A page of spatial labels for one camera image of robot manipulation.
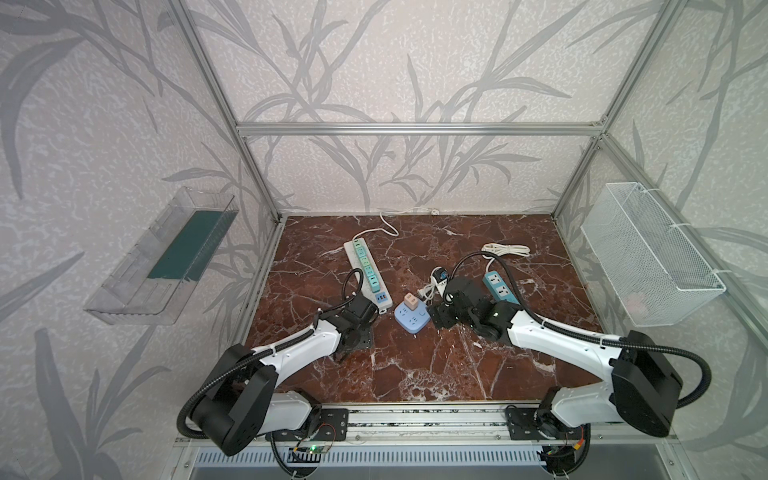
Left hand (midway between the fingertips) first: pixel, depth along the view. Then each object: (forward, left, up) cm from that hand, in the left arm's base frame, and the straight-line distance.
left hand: (362, 330), depth 89 cm
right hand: (+8, -23, +10) cm, 26 cm away
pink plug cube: (+7, -14, +6) cm, 17 cm away
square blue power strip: (+3, -14, +2) cm, 15 cm away
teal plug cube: (+18, -1, +5) cm, 19 cm away
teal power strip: (+15, -44, -1) cm, 46 cm away
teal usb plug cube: (+26, +2, +5) cm, 26 cm away
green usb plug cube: (+29, +4, +5) cm, 30 cm away
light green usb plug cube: (+22, +1, +5) cm, 22 cm away
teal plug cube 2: (+13, -3, +5) cm, 15 cm away
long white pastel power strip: (+10, -5, +1) cm, 11 cm away
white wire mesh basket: (+1, -65, +34) cm, 74 cm away
